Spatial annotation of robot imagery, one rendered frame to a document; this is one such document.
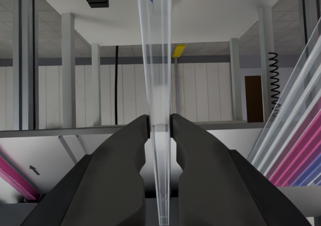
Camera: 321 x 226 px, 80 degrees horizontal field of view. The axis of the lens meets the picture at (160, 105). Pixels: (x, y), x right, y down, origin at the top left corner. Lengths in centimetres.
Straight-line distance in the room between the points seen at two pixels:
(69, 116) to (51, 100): 283
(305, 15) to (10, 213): 76
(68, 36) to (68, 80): 14
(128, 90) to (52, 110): 123
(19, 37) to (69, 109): 23
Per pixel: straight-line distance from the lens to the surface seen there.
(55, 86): 349
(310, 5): 66
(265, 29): 74
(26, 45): 60
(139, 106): 315
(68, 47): 71
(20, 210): 43
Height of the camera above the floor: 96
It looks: 3 degrees down
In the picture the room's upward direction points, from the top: 178 degrees clockwise
